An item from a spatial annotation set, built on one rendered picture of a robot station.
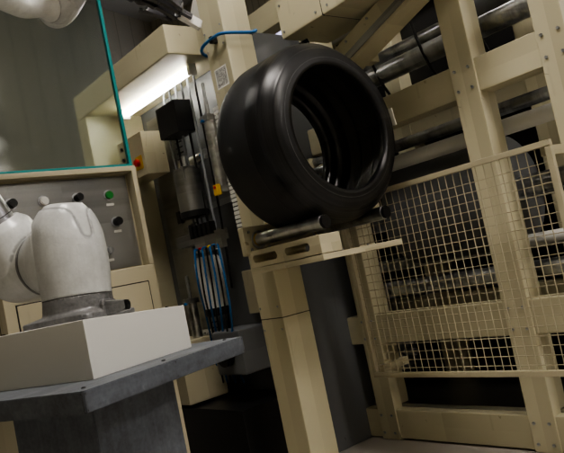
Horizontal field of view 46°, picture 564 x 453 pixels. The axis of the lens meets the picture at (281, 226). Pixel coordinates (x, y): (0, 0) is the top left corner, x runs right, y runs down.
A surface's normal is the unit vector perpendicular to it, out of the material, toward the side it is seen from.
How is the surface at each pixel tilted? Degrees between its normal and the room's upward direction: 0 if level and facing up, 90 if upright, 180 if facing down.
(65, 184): 90
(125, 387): 90
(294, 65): 81
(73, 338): 90
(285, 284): 90
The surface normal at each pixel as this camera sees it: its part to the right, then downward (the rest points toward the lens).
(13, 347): -0.50, 0.05
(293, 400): -0.76, 0.11
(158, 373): 0.84, -0.21
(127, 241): 0.62, -0.18
